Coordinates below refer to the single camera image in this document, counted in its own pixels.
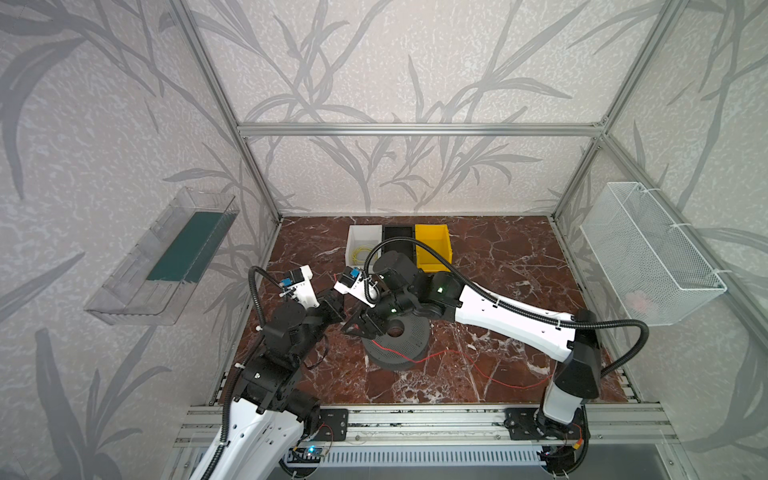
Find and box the grey perforated spool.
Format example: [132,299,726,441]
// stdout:
[362,315,431,371]

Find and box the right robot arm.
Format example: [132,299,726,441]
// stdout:
[334,238,650,429]

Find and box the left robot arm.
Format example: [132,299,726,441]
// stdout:
[191,266,344,479]

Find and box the white plastic bin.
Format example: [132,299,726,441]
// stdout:
[345,224,383,269]

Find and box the black plastic bin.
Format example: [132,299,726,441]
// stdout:
[381,225,416,264]

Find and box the yellow plastic bin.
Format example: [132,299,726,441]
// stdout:
[414,224,453,273]

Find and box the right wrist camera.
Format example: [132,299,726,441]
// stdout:
[334,266,379,307]

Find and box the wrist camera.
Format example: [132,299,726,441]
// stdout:
[279,265,319,309]
[334,266,379,307]

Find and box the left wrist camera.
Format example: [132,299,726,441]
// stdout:
[279,265,319,309]

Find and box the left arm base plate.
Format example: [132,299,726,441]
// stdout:
[305,408,350,442]

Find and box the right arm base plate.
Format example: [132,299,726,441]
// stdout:
[503,407,584,443]

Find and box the clear wall tray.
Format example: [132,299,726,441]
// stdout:
[84,187,240,326]

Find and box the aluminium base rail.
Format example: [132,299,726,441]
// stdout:
[173,403,679,448]

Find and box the white wire basket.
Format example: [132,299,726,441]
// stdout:
[580,182,727,326]

